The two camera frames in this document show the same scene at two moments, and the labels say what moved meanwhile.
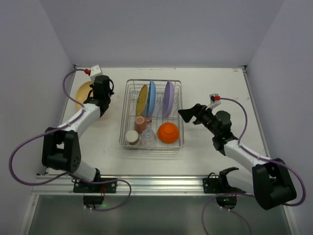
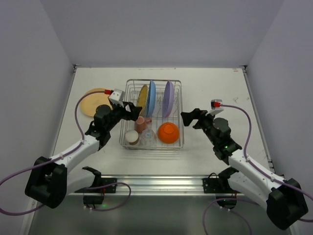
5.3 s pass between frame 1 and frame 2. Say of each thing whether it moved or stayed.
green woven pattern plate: stayed
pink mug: stayed
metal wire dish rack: stayed
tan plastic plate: moved
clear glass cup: stayed
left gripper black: moved
